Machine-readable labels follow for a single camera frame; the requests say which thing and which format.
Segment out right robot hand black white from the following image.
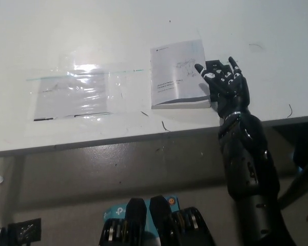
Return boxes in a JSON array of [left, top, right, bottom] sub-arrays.
[[194, 56, 251, 119]]

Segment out white grey paperback book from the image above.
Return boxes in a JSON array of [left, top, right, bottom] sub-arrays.
[[150, 38, 211, 110]]

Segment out robot torso black teal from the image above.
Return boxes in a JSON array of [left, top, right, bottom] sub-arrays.
[[99, 195, 216, 246]]

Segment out black object in bag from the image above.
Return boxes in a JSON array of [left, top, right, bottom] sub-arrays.
[[204, 59, 241, 103]]

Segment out black diagonal pole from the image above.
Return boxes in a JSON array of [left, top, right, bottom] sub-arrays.
[[279, 156, 308, 211]]

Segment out clear plastic zip bag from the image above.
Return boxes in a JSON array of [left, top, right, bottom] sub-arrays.
[[27, 57, 144, 122]]

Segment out small black printed floor sheet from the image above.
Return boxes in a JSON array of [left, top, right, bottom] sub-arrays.
[[7, 217, 42, 243]]

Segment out dark desk leg frame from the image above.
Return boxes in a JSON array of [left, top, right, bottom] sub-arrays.
[[271, 120, 308, 170]]

